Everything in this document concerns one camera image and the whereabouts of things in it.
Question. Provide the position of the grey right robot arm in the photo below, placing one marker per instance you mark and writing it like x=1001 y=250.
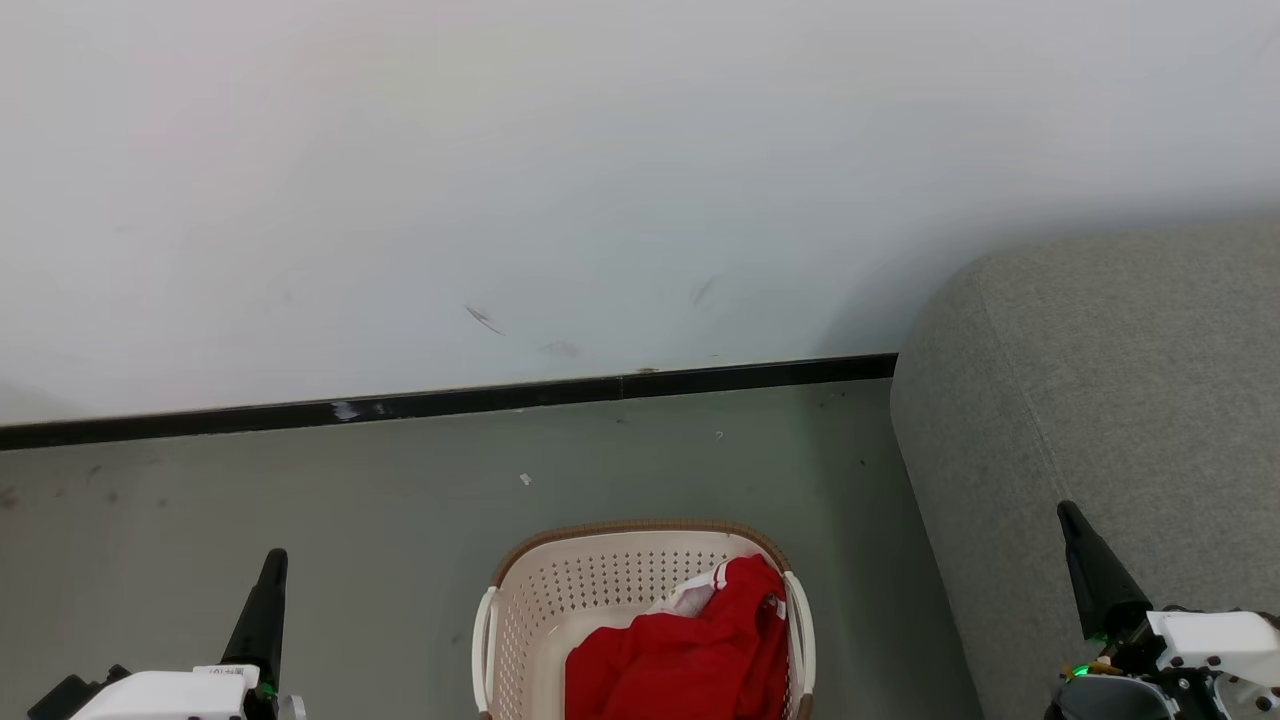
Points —
x=1110 y=702

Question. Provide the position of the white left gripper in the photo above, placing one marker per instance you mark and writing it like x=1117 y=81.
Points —
x=165 y=697

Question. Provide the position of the grey fabric sofa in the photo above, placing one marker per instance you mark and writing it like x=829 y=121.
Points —
x=1080 y=400

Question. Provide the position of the black baseboard strip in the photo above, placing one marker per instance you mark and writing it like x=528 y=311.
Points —
x=450 y=400

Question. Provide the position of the red jersey with white lettering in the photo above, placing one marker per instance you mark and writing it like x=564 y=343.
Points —
x=688 y=598

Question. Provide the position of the cream perforated laundry basket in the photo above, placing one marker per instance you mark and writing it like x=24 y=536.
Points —
x=600 y=590

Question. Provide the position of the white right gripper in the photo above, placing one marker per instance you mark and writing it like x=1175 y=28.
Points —
x=1225 y=645

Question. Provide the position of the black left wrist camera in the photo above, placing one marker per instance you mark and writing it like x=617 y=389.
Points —
x=60 y=702

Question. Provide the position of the red shorts with white band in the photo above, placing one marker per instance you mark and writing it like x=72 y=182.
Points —
x=700 y=660

